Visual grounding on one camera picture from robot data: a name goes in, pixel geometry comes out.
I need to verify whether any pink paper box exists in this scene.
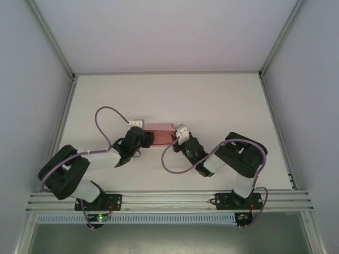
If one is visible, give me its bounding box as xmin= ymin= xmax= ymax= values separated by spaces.
xmin=144 ymin=122 xmax=175 ymax=146

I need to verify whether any circuit board with green light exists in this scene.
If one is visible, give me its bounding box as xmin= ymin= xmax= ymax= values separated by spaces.
xmin=88 ymin=213 xmax=112 ymax=222

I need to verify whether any aluminium mounting rail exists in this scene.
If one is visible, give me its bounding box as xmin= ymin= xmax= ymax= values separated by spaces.
xmin=25 ymin=189 xmax=316 ymax=213

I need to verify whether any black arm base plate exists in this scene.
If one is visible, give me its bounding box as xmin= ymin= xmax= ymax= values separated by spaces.
xmin=74 ymin=194 xmax=123 ymax=212
xmin=215 ymin=193 xmax=264 ymax=212

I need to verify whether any white slotted cable duct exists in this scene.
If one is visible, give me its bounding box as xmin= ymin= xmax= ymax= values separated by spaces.
xmin=35 ymin=213 xmax=237 ymax=225

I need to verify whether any aluminium table side rail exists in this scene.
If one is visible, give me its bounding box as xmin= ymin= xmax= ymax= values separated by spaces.
xmin=258 ymin=75 xmax=299 ymax=191
xmin=41 ymin=75 xmax=78 ymax=193

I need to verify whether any aluminium frame post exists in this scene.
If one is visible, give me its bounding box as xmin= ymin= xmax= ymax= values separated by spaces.
xmin=257 ymin=0 xmax=309 ymax=80
xmin=25 ymin=0 xmax=78 ymax=80

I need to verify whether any aluminium frame leg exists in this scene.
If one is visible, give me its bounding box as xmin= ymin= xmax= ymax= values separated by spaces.
xmin=301 ymin=211 xmax=327 ymax=254
xmin=12 ymin=211 xmax=37 ymax=254

